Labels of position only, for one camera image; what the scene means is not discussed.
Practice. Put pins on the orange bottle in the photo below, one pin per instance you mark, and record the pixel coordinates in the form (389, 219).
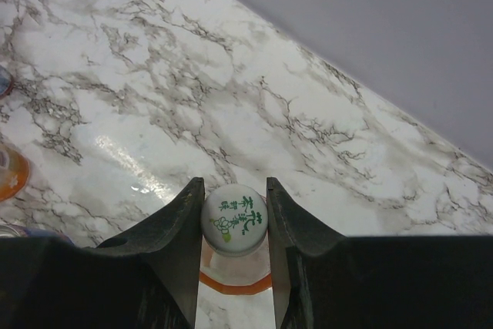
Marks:
(235, 292)
(14, 172)

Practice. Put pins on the orange bottle front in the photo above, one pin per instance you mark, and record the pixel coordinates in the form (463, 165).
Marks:
(235, 292)

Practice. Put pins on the blue silver can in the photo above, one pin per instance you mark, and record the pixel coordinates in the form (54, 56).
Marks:
(6, 82)
(11, 231)

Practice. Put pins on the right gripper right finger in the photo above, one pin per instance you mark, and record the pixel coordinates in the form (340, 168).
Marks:
(323, 279)

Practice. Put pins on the white bottle cap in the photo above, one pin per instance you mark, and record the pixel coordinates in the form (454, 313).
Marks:
(234, 220)

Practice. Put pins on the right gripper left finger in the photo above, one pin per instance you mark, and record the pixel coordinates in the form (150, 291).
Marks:
(144, 277)

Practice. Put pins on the orange bottle rear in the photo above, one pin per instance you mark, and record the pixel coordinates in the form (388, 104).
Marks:
(14, 172)

